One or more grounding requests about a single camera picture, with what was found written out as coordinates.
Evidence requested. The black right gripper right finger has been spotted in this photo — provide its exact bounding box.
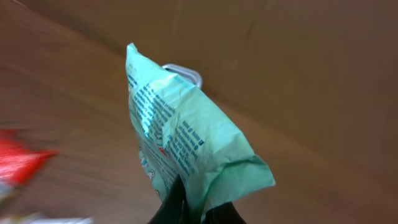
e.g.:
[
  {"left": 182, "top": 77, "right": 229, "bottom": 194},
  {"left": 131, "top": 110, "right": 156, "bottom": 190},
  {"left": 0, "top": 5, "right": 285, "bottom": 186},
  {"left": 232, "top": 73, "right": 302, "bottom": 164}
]
[{"left": 202, "top": 202, "right": 246, "bottom": 224}]

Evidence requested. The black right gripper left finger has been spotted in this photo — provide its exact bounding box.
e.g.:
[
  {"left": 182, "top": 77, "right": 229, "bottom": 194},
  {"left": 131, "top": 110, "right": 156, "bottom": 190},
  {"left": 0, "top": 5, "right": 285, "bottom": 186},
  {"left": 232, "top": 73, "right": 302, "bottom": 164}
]
[{"left": 148, "top": 175, "right": 189, "bottom": 224}]

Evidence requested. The teal tissue wipes pack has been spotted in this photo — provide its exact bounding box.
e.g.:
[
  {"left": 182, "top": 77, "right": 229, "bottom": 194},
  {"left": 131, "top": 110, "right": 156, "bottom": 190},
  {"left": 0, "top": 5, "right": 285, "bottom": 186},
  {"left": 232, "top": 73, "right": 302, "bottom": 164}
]
[{"left": 126, "top": 44, "right": 275, "bottom": 223}]

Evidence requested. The orange spaghetti pack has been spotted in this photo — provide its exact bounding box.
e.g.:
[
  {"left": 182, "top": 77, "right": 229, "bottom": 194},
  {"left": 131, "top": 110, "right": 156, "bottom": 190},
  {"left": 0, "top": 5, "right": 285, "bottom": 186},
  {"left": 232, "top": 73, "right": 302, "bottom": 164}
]
[{"left": 1, "top": 129, "right": 57, "bottom": 202}]

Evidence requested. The white tube gold cap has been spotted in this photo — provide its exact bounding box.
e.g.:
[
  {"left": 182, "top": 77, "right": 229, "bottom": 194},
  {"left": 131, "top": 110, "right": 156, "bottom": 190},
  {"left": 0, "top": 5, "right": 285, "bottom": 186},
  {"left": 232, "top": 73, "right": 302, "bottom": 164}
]
[{"left": 1, "top": 213, "right": 94, "bottom": 224}]

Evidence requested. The white barcode scanner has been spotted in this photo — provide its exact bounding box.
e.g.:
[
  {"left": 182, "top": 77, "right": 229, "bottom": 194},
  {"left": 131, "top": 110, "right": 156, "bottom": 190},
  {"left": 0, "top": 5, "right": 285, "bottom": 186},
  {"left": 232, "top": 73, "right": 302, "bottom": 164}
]
[{"left": 162, "top": 63, "right": 203, "bottom": 88}]

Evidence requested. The brown cardboard backdrop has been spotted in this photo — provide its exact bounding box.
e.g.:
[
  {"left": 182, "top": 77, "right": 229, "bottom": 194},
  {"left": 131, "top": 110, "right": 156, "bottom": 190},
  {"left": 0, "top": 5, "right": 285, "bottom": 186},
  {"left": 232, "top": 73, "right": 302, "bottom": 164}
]
[{"left": 27, "top": 0, "right": 397, "bottom": 175}]

